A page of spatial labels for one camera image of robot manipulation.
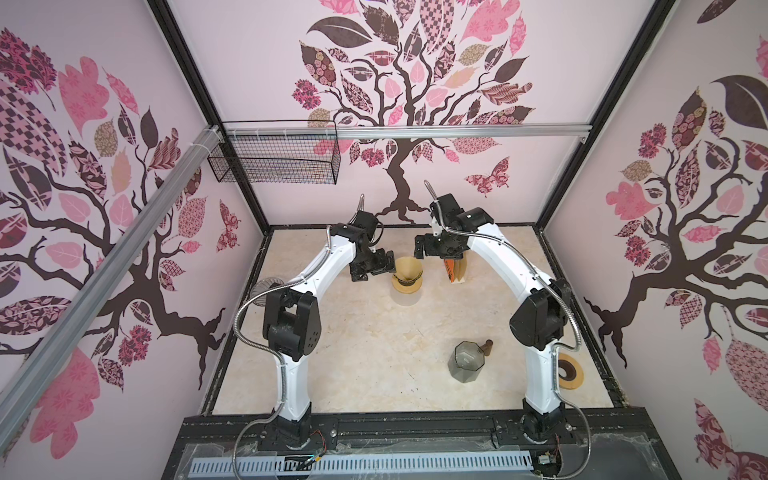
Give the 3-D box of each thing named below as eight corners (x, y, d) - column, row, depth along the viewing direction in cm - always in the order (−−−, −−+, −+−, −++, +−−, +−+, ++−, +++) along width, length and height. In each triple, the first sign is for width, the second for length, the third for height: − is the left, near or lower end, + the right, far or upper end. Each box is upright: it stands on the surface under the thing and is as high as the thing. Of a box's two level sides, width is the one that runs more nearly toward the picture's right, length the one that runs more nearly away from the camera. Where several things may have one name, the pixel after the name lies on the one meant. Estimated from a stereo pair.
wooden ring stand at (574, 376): (559, 387, 83) (563, 384, 81) (559, 356, 88) (563, 353, 86) (579, 394, 82) (584, 391, 79) (578, 362, 87) (582, 359, 85)
